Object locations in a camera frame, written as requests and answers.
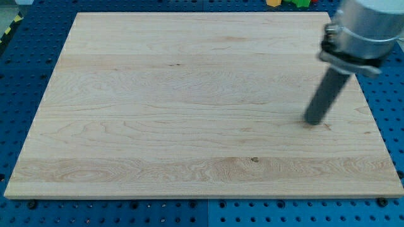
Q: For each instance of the black bolt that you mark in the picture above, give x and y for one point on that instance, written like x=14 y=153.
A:
x=32 y=204
x=382 y=202

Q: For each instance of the green block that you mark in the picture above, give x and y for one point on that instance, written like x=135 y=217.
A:
x=300 y=3

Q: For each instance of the light wooden board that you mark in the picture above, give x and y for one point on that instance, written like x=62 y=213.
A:
x=198 y=106

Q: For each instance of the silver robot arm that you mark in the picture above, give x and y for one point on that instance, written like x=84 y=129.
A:
x=361 y=35

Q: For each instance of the yellow black hazard tape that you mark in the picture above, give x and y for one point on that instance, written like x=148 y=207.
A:
x=11 y=29

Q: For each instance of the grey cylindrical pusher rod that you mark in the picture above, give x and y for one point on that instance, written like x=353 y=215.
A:
x=331 y=85

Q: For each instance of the black bolt front right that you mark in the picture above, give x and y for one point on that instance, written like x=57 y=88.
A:
x=382 y=202

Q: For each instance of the black bolt front left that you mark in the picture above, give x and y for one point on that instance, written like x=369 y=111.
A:
x=32 y=204

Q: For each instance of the yellow block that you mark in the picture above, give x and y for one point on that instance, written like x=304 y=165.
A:
x=273 y=3

